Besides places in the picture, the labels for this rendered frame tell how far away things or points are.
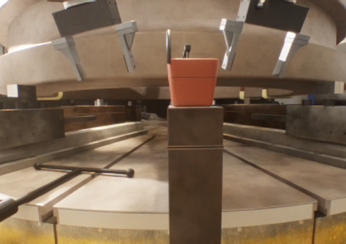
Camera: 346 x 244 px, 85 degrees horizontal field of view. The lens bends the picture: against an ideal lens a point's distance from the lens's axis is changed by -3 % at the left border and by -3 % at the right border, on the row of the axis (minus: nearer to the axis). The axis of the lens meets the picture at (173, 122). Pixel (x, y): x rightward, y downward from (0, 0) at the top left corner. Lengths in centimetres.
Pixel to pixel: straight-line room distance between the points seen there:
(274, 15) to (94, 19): 37
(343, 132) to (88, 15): 138
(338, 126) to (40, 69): 195
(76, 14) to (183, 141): 36
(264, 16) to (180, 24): 100
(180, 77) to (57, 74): 114
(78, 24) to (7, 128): 102
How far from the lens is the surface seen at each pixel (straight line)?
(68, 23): 51
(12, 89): 163
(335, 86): 162
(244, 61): 134
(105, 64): 132
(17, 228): 115
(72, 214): 89
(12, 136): 143
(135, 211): 79
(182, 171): 51
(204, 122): 49
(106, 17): 46
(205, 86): 53
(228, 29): 46
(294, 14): 51
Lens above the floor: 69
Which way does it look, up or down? 5 degrees down
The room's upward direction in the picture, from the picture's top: 1 degrees counter-clockwise
